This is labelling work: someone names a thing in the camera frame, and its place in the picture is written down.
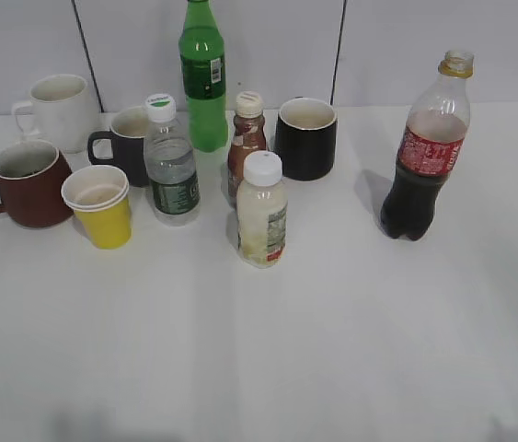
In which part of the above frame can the cola bottle red label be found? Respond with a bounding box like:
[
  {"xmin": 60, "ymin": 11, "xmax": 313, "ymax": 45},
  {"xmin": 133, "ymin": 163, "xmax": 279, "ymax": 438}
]
[{"xmin": 380, "ymin": 50, "xmax": 474, "ymax": 241}]

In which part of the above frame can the red ceramic mug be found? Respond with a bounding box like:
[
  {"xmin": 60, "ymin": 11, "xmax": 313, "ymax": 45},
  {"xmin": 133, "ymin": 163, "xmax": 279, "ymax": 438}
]
[{"xmin": 0, "ymin": 140, "xmax": 73, "ymax": 228}]

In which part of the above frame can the yellow paper cup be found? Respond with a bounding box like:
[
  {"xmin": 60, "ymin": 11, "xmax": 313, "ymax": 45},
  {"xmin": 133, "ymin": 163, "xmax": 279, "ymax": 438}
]
[{"xmin": 61, "ymin": 165, "xmax": 132, "ymax": 250}]

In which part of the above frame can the white milky drink bottle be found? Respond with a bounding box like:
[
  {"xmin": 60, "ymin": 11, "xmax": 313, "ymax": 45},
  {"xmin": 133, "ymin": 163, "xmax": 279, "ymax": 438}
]
[{"xmin": 236, "ymin": 150, "xmax": 288, "ymax": 268}]

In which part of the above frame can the brown sauce bottle beige cap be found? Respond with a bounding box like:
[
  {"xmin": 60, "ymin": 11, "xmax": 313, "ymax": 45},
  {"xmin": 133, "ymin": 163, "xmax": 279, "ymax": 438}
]
[{"xmin": 227, "ymin": 91, "xmax": 267, "ymax": 206}]

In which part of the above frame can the black mug white interior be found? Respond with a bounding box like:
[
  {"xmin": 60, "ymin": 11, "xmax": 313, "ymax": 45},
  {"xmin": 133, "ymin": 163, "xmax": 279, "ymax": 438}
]
[{"xmin": 273, "ymin": 98, "xmax": 338, "ymax": 181}]

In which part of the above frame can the clear water bottle green label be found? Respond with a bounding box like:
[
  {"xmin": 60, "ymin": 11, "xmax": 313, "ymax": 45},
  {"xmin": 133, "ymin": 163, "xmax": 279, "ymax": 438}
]
[{"xmin": 144, "ymin": 93, "xmax": 200, "ymax": 227}]

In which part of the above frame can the green soda bottle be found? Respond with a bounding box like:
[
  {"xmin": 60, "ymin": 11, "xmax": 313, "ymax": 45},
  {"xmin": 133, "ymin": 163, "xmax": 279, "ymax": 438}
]
[{"xmin": 178, "ymin": 1, "xmax": 228, "ymax": 153}]

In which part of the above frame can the white ceramic mug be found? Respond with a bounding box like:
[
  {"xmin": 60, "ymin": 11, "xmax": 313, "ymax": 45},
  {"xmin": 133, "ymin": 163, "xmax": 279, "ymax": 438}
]
[{"xmin": 11, "ymin": 74, "xmax": 101, "ymax": 154}]

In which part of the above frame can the dark mug with handle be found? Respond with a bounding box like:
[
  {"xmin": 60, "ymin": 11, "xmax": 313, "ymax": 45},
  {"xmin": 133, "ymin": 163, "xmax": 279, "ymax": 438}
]
[{"xmin": 86, "ymin": 106, "xmax": 149, "ymax": 188}]

